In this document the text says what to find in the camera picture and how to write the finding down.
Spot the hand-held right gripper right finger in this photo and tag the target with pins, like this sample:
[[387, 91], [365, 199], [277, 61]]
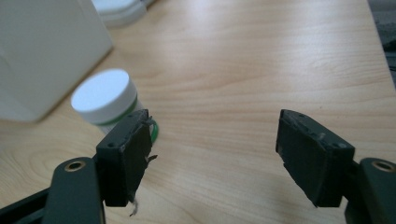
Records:
[[308, 161]]

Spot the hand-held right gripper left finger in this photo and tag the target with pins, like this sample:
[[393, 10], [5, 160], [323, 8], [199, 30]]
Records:
[[124, 161]]

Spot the white bottle with green stripe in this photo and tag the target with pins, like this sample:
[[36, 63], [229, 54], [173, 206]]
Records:
[[106, 96]]

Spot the large white plastic container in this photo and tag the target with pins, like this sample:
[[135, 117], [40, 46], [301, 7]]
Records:
[[43, 53]]

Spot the white container at top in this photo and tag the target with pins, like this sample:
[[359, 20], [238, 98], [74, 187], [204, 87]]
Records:
[[120, 11]]

